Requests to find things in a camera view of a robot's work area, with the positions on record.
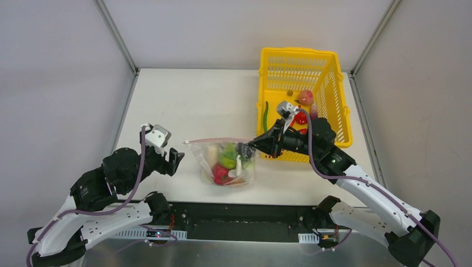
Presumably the dark toy avocado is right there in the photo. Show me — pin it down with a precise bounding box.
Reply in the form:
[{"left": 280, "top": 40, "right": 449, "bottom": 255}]
[{"left": 237, "top": 142, "right": 256, "bottom": 160}]

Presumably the white toy radish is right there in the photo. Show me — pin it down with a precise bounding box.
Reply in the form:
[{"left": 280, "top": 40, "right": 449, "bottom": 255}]
[{"left": 228, "top": 155, "right": 242, "bottom": 179}]

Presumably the clear pink zip top bag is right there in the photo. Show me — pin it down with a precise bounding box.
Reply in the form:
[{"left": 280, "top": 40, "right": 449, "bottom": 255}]
[{"left": 184, "top": 137, "right": 257, "bottom": 187}]

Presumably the green toy apple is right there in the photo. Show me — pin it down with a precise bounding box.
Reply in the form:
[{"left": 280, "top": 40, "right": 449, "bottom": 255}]
[{"left": 218, "top": 143, "right": 238, "bottom": 170}]

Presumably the red toy bell pepper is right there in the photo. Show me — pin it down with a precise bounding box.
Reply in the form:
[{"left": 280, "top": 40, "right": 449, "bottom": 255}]
[{"left": 212, "top": 164, "right": 230, "bottom": 185}]

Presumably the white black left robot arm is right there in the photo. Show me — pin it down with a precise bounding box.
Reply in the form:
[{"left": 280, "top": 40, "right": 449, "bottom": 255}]
[{"left": 26, "top": 146, "right": 185, "bottom": 266}]

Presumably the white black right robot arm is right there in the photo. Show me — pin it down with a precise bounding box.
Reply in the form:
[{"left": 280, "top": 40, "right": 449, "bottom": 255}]
[{"left": 249, "top": 118, "right": 440, "bottom": 266}]

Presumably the red toy strawberry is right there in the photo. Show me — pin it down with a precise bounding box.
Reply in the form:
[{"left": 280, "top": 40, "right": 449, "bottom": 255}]
[{"left": 294, "top": 111, "right": 308, "bottom": 125}]

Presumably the green toy bean pod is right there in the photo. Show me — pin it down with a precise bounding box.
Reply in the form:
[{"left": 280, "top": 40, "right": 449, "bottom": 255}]
[{"left": 263, "top": 101, "right": 269, "bottom": 132}]

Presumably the purple toy eggplant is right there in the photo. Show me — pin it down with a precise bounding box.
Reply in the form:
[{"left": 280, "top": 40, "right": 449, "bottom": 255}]
[{"left": 309, "top": 103, "right": 319, "bottom": 120}]

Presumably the toy peach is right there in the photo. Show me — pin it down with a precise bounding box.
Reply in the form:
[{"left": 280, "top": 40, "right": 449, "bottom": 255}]
[{"left": 297, "top": 90, "right": 314, "bottom": 106}]

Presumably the yellow plastic basket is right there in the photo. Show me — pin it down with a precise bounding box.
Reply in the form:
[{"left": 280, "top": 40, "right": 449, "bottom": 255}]
[{"left": 256, "top": 47, "right": 353, "bottom": 149}]

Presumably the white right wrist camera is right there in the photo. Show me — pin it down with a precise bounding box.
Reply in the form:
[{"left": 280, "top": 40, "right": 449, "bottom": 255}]
[{"left": 276, "top": 101, "right": 300, "bottom": 132}]

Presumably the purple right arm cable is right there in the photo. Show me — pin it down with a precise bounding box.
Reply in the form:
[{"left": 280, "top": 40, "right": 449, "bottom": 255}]
[{"left": 294, "top": 107, "right": 460, "bottom": 267}]

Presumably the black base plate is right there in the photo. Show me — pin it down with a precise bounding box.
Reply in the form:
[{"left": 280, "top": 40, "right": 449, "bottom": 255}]
[{"left": 151, "top": 202, "right": 339, "bottom": 243}]

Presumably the aluminium frame rail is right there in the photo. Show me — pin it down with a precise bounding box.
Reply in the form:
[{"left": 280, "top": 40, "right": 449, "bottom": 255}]
[{"left": 348, "top": 208, "right": 411, "bottom": 234}]

